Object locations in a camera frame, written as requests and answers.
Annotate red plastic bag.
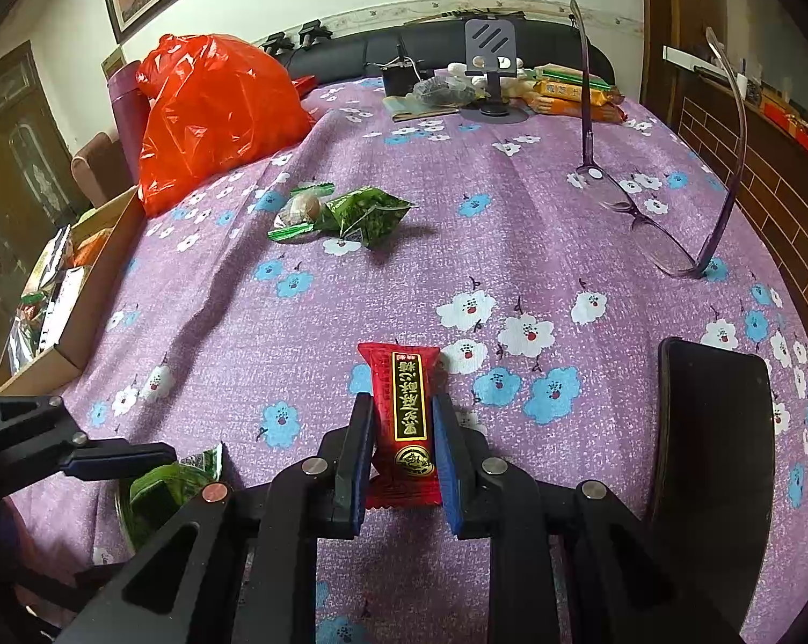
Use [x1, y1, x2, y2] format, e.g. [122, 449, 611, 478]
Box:
[135, 32, 317, 217]

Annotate dark green pea packet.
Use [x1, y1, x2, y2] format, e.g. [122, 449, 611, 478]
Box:
[319, 188, 414, 249]

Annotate grey phone stand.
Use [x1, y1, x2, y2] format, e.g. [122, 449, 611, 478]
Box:
[457, 17, 531, 125]

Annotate black smartphone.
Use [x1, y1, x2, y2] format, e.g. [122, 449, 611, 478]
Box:
[645, 337, 777, 595]

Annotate wooden door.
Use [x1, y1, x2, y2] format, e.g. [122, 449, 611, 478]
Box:
[0, 40, 89, 229]

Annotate purple-framed eyeglasses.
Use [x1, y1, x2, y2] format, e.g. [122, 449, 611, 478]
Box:
[568, 0, 748, 279]

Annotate white strip device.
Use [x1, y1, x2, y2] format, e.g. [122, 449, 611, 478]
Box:
[662, 45, 720, 75]

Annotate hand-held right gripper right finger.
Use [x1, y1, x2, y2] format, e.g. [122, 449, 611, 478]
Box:
[432, 391, 744, 644]

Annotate yellow green biscuit packet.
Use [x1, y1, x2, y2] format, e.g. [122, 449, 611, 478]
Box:
[531, 63, 613, 91]

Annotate red snack packet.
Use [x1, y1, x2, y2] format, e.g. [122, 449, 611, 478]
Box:
[356, 342, 445, 509]

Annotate small white objects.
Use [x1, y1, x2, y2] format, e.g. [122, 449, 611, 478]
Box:
[446, 57, 529, 91]

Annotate purple thermos bottle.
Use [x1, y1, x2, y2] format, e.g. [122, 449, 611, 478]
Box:
[106, 60, 151, 185]

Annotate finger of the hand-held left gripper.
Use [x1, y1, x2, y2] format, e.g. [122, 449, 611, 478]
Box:
[0, 396, 178, 497]
[14, 560, 133, 618]

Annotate green yellow-label snack packet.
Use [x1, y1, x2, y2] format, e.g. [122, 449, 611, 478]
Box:
[18, 288, 56, 330]

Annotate clear bag of dark snacks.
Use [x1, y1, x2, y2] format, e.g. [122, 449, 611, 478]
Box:
[410, 77, 475, 108]

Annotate clear green-ended nut packet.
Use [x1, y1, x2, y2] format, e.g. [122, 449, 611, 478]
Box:
[267, 182, 338, 243]

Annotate black leather sofa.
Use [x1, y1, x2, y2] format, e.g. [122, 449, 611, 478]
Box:
[263, 17, 613, 82]

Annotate small black box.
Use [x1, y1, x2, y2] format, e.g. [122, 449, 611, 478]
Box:
[381, 43, 426, 98]

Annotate cardboard box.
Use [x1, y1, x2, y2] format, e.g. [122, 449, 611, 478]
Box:
[0, 184, 146, 397]

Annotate orange cracker packet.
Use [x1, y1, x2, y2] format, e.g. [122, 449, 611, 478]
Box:
[71, 228, 116, 266]

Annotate wooden cabinet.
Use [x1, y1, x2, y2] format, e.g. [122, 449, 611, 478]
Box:
[638, 0, 808, 350]

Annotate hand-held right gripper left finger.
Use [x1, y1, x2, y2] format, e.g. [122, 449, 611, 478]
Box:
[55, 391, 376, 644]

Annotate brown armchair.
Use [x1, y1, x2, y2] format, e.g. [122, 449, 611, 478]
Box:
[70, 130, 136, 212]

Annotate flat beige packet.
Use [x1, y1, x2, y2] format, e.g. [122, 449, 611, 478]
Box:
[385, 95, 460, 123]

